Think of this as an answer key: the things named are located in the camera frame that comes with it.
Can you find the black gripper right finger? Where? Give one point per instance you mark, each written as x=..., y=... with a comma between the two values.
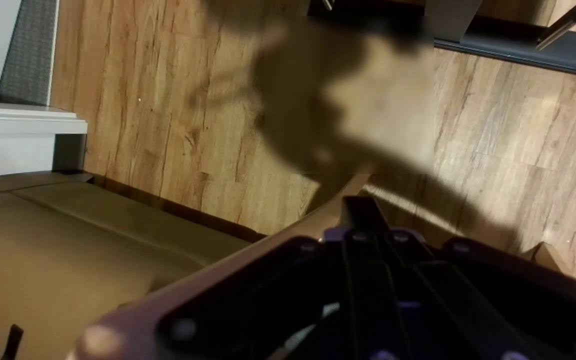
x=489, y=300

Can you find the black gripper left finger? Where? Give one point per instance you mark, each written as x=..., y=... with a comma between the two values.
x=300, y=300

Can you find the brown armchair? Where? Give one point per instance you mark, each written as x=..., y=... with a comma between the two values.
x=69, y=252

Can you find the black stand base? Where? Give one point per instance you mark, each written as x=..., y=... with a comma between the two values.
x=500, y=43

